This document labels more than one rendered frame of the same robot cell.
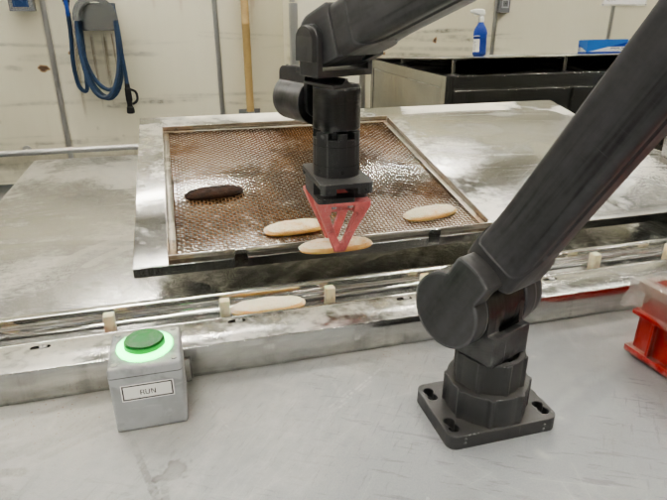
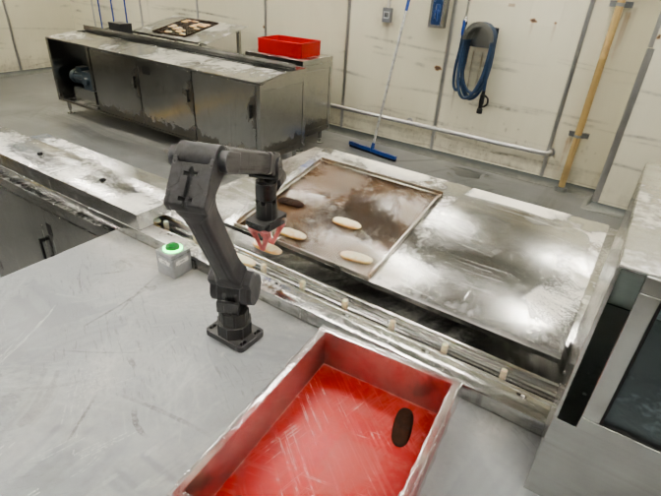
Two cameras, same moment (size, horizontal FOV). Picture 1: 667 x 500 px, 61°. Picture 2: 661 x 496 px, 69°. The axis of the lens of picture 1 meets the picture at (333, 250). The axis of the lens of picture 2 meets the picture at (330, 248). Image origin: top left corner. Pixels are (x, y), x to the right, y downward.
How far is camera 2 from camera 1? 1.06 m
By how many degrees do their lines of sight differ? 42
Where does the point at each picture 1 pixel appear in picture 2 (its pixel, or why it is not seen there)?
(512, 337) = (227, 305)
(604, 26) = not seen: outside the picture
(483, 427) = (217, 334)
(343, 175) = (260, 218)
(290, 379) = not seen: hidden behind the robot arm
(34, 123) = (419, 103)
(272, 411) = (193, 291)
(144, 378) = (162, 257)
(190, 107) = (528, 118)
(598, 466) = (226, 368)
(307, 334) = not seen: hidden behind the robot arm
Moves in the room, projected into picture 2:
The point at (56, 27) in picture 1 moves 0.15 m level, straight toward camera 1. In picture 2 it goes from (454, 40) to (451, 41)
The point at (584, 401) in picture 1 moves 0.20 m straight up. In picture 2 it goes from (268, 356) to (267, 287)
